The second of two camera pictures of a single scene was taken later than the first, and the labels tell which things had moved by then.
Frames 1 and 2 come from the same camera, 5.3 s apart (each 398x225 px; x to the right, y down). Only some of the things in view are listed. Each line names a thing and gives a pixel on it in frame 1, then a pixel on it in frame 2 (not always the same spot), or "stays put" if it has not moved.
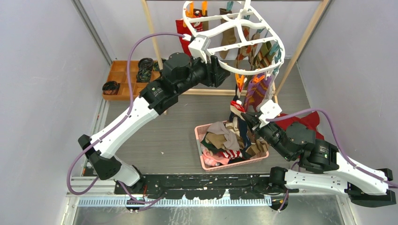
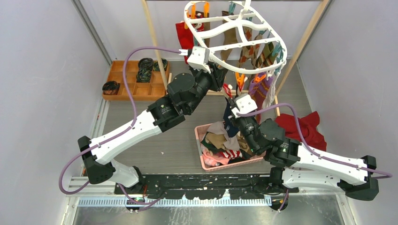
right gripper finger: [253, 120] to [233, 103]
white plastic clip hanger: [241, 40] stays put
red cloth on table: [310, 120] stays put
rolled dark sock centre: [143, 75] stays put
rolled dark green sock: [156, 67] stays put
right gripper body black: [268, 132] to [246, 125]
